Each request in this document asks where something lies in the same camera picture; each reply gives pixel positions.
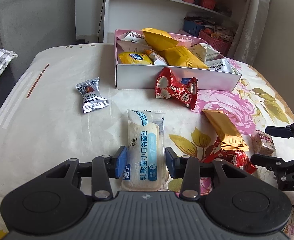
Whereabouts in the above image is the small pink candy cube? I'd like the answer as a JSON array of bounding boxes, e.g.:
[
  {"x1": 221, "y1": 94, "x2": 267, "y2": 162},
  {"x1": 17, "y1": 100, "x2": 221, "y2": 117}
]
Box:
[{"x1": 251, "y1": 130, "x2": 276, "y2": 156}]

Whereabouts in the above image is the white milk bread packet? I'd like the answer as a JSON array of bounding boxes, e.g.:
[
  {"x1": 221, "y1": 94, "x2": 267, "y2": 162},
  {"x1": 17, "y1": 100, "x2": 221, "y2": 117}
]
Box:
[{"x1": 121, "y1": 109, "x2": 166, "y2": 191}]

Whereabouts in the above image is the large yellow snack bag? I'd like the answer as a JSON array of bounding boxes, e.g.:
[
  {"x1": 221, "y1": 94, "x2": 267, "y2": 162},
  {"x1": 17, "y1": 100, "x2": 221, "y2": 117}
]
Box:
[{"x1": 159, "y1": 46, "x2": 208, "y2": 69}]

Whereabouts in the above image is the white pecan kernel packet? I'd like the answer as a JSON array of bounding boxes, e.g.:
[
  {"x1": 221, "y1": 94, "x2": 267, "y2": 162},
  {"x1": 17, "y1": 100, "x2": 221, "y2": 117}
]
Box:
[{"x1": 116, "y1": 30, "x2": 152, "y2": 53}]

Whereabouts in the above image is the gold red wrapped candy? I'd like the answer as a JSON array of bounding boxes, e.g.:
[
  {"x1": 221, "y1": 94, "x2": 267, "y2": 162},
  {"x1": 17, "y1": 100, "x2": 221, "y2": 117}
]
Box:
[{"x1": 201, "y1": 110, "x2": 257, "y2": 174}]

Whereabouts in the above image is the silver truffle chocolate candy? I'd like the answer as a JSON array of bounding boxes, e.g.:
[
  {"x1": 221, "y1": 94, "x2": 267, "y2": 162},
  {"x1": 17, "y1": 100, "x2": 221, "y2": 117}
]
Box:
[{"x1": 75, "y1": 77, "x2": 109, "y2": 114}]

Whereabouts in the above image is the floral tablecloth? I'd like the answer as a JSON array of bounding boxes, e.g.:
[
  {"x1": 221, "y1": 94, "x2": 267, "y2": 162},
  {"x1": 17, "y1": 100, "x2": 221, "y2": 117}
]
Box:
[{"x1": 0, "y1": 43, "x2": 294, "y2": 238}]

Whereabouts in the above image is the red candy packet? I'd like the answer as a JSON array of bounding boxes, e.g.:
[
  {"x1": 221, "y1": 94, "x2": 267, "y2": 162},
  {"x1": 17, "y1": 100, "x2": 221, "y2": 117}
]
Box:
[{"x1": 155, "y1": 67, "x2": 198, "y2": 110}]

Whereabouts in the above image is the curtain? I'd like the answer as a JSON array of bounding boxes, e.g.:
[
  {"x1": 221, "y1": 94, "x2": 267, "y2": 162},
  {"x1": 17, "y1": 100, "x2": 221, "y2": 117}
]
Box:
[{"x1": 227, "y1": 0, "x2": 271, "y2": 65}]

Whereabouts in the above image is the yellow blue-label packet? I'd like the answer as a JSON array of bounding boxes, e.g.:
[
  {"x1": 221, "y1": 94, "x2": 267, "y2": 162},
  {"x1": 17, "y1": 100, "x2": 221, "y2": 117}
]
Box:
[{"x1": 118, "y1": 52, "x2": 153, "y2": 65}]

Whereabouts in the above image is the small silver orange packet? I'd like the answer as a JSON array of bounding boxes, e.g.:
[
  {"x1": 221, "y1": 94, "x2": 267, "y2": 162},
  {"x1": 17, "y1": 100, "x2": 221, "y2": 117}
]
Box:
[{"x1": 144, "y1": 49, "x2": 168, "y2": 66}]

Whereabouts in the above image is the pink snack box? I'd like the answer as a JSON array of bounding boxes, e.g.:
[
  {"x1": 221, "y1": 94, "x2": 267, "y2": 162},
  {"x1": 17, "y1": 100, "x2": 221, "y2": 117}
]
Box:
[{"x1": 114, "y1": 28, "x2": 241, "y2": 91}]

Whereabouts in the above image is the pink plastic basket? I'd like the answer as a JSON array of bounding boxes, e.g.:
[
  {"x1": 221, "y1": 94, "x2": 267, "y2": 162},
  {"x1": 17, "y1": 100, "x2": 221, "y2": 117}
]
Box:
[{"x1": 199, "y1": 30, "x2": 232, "y2": 56}]

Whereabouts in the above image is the white green carton packet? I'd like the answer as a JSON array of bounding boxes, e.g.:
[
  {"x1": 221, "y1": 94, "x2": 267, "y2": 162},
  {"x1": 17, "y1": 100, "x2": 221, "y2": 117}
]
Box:
[{"x1": 189, "y1": 43, "x2": 220, "y2": 62}]

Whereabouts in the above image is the blue storage bin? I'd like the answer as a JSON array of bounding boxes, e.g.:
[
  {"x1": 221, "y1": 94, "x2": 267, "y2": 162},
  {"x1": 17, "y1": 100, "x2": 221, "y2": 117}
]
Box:
[{"x1": 183, "y1": 20, "x2": 204, "y2": 37}]

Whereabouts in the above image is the red small basket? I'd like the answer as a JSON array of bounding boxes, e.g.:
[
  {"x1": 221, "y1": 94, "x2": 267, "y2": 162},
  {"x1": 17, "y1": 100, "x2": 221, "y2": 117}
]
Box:
[{"x1": 200, "y1": 0, "x2": 216, "y2": 10}]

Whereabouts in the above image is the white bookshelf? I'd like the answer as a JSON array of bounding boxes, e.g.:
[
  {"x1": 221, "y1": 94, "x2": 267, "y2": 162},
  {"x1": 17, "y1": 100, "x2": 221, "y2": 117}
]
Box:
[{"x1": 103, "y1": 0, "x2": 247, "y2": 43}]

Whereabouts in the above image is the grey sofa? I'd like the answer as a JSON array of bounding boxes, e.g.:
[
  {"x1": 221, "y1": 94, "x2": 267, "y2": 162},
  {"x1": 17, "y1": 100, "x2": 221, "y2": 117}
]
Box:
[{"x1": 0, "y1": 0, "x2": 78, "y2": 81}]

